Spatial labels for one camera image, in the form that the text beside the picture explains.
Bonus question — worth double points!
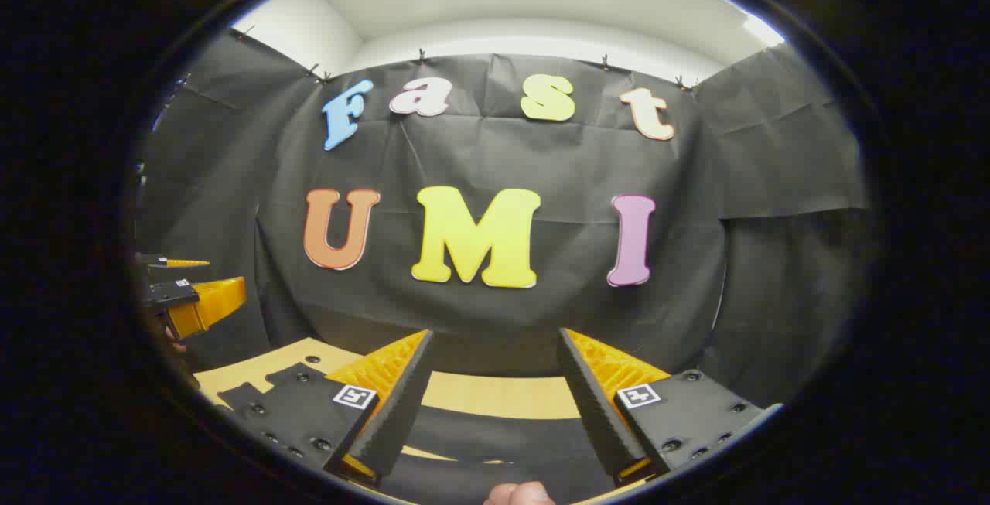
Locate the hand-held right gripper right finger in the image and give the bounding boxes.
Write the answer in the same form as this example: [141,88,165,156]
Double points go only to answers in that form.
[557,327,784,489]

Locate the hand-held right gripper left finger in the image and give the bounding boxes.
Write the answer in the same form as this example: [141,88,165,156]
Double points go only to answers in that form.
[217,329,435,488]

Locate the dark grey jeans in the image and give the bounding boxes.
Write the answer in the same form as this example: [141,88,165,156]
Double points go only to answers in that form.
[379,404,620,504]

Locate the black backdrop cloth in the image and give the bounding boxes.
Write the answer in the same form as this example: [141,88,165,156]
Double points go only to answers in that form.
[135,29,871,413]

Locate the white ceiling light panel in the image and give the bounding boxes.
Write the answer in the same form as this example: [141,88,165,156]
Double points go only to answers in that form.
[744,14,787,47]

